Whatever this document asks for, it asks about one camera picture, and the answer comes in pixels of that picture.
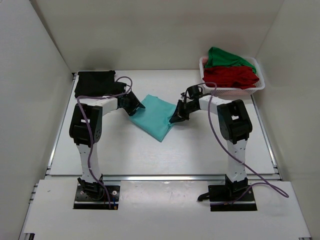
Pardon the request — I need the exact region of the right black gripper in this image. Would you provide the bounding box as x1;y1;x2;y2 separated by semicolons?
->
169;100;198;124

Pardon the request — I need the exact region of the teal t shirt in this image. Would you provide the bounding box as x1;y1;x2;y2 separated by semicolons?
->
129;94;176;142

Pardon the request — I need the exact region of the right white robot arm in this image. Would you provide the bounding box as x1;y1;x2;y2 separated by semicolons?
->
169;94;253;202

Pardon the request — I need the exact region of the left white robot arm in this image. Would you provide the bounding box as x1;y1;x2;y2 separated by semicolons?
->
69;91;146;203

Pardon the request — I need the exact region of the white plastic basket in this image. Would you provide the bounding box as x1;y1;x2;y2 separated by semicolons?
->
199;56;266;96

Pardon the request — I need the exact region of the folded black t shirt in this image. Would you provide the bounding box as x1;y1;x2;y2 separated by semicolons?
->
74;70;116;98

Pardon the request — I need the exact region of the green t shirt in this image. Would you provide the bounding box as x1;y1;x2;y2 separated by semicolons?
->
204;47;257;74

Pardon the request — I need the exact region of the red t shirt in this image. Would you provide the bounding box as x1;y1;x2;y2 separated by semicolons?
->
202;66;260;90

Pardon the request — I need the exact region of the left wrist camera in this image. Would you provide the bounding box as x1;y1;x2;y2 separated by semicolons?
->
110;81;127;96

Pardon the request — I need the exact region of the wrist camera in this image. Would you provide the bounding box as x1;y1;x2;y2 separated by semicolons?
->
181;85;203;100
110;81;127;96

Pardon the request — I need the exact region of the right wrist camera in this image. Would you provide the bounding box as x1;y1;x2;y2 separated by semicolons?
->
181;85;203;100

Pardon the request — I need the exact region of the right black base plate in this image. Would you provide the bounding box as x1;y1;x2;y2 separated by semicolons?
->
197;185;258;212

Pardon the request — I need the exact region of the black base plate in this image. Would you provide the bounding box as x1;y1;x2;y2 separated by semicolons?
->
73;184;121;211
197;185;258;212

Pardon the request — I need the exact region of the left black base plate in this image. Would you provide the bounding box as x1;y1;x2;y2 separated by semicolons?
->
73;184;121;211

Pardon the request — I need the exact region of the aluminium rail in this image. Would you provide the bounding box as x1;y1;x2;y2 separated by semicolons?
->
44;173;281;182

